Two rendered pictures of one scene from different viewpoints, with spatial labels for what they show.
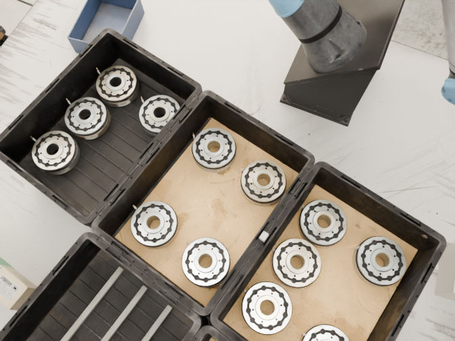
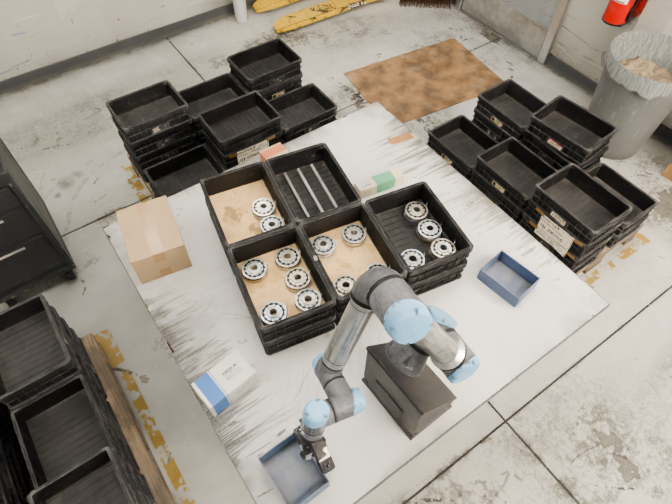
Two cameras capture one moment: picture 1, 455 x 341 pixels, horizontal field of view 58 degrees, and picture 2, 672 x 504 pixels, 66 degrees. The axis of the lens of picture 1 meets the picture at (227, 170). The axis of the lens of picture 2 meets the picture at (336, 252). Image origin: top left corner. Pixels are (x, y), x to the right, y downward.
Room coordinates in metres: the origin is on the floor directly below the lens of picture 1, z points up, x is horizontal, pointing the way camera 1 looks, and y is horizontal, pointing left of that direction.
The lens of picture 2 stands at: (0.71, -1.06, 2.58)
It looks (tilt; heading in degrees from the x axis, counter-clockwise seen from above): 55 degrees down; 115
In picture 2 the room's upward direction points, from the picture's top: 1 degrees clockwise
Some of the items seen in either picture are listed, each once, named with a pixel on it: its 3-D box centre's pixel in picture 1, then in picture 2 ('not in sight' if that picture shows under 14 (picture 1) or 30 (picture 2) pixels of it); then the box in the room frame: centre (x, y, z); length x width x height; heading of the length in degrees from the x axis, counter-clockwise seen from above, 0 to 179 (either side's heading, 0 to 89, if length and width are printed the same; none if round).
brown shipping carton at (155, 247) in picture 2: not in sight; (154, 238); (-0.57, -0.19, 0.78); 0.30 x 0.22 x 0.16; 142
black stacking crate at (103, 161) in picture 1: (106, 129); (415, 233); (0.44, 0.28, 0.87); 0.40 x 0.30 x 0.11; 141
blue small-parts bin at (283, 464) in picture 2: not in sight; (294, 472); (0.43, -0.75, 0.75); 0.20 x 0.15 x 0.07; 153
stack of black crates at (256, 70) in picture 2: not in sight; (267, 87); (-0.98, 1.39, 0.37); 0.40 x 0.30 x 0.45; 61
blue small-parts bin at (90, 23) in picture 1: (107, 24); (507, 278); (0.86, 0.33, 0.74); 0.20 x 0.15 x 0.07; 159
